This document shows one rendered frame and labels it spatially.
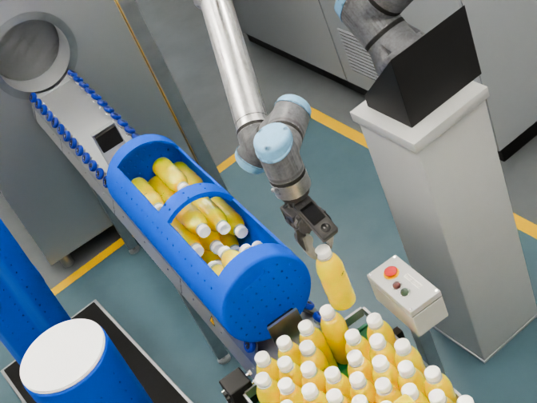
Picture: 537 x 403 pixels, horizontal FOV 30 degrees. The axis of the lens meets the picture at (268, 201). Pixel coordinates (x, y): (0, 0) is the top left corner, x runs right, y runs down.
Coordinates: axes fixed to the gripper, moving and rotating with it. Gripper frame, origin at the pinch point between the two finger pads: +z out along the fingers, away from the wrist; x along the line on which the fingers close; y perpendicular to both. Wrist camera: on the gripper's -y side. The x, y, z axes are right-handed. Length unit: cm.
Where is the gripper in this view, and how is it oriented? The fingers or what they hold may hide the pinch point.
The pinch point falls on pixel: (323, 251)
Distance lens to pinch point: 245.3
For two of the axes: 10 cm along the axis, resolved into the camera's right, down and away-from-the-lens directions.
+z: 3.3, 7.2, 6.1
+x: -8.1, 5.5, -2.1
